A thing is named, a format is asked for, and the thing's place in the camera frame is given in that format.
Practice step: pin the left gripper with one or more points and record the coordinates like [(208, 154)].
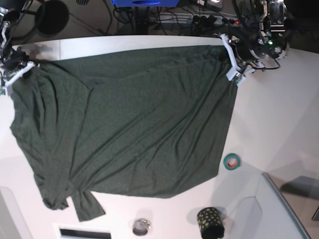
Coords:
[(243, 53)]

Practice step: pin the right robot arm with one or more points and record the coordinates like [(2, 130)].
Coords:
[(10, 11)]

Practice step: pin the white slotted tray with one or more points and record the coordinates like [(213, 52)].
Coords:
[(68, 231)]

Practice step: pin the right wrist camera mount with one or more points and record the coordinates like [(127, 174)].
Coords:
[(8, 79)]

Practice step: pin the black gold-dotted cup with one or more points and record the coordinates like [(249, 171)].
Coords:
[(210, 223)]

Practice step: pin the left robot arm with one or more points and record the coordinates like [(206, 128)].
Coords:
[(263, 33)]

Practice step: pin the blue plastic box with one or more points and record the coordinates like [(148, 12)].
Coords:
[(137, 3)]

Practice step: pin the round black stand base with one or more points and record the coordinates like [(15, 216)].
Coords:
[(52, 17)]

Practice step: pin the silver tape roll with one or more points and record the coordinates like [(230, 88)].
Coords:
[(141, 227)]

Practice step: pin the dark green t-shirt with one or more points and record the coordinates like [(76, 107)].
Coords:
[(146, 123)]

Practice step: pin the green tape roll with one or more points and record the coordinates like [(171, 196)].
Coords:
[(232, 161)]

